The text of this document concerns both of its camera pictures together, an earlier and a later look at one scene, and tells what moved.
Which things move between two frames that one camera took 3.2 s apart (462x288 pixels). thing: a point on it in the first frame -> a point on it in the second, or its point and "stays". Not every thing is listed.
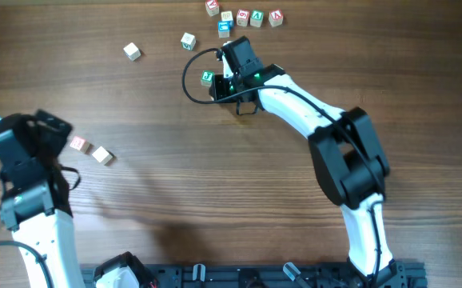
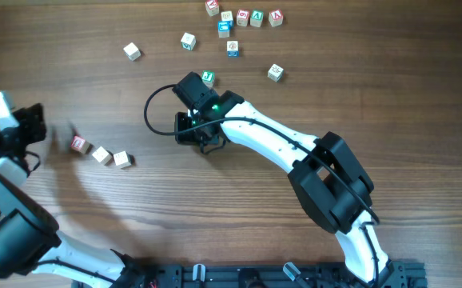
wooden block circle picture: (206, 78) stays
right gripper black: (218, 89) -> (191, 130)
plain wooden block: (102, 155) stays
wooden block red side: (81, 145) stays
